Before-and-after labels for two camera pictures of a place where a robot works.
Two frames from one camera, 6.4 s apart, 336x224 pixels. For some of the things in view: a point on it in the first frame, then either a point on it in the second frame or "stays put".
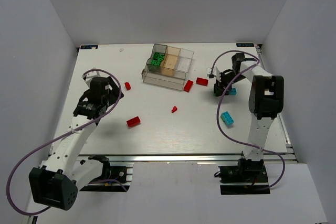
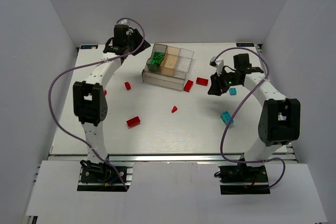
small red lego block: (127, 85) stays put
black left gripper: (115, 93) -> (139, 42)
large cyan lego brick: (227, 118) stays put
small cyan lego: (233, 92) stays put
